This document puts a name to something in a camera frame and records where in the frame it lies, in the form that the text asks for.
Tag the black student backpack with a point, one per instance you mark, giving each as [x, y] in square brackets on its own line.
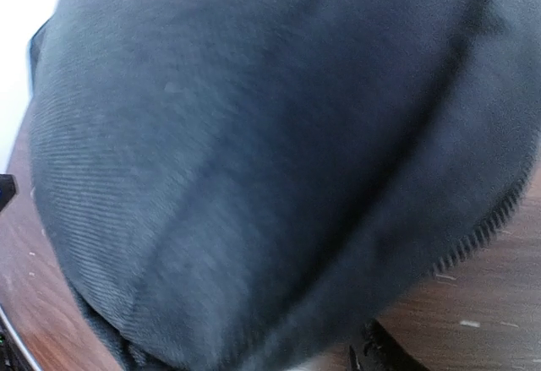
[243, 184]

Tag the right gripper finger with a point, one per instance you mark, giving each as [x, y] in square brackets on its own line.
[377, 350]

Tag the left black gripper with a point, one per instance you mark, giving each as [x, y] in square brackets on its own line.
[8, 189]

